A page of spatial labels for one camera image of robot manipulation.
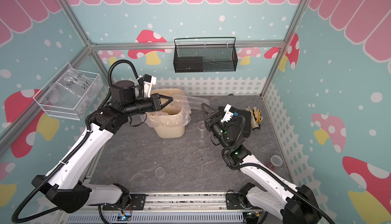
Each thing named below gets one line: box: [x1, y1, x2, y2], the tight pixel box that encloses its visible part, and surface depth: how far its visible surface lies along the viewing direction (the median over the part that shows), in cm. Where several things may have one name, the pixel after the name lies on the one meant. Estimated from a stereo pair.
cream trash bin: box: [146, 88, 187, 139], surface depth 79 cm
